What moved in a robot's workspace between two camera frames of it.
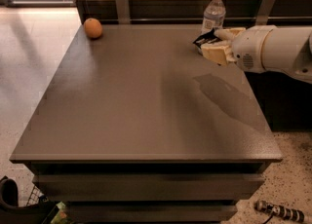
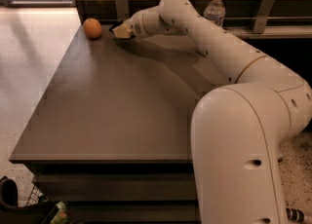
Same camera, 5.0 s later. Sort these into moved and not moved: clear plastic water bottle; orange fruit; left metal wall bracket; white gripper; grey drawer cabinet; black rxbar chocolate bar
Moved: white gripper; black rxbar chocolate bar
Not moved: orange fruit; clear plastic water bottle; left metal wall bracket; grey drawer cabinet
